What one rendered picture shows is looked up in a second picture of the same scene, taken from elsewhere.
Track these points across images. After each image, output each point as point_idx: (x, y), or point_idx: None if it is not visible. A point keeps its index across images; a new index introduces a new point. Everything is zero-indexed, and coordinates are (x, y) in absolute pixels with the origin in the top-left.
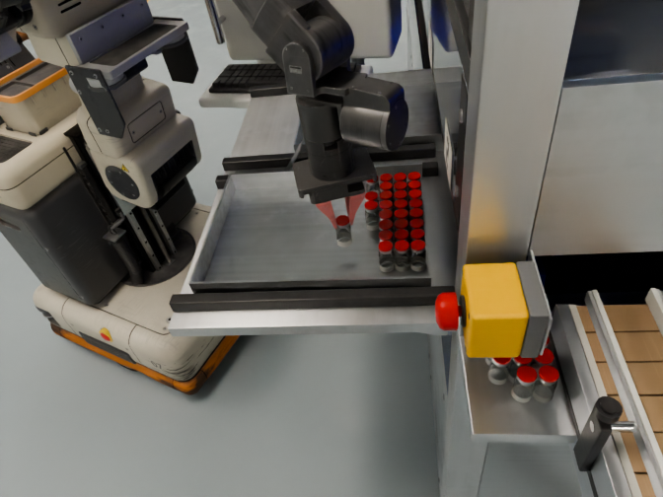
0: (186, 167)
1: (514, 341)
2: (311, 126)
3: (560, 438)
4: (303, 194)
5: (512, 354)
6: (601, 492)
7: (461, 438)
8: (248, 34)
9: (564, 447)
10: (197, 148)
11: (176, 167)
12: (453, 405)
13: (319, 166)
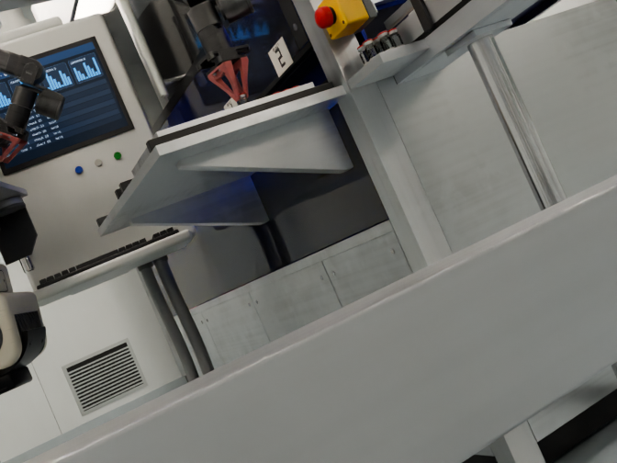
0: (40, 330)
1: (359, 3)
2: (204, 16)
3: (420, 43)
4: (213, 54)
5: (364, 14)
6: (439, 11)
7: (417, 222)
8: (54, 262)
9: (488, 207)
10: (43, 325)
11: (30, 328)
12: (387, 173)
13: (215, 40)
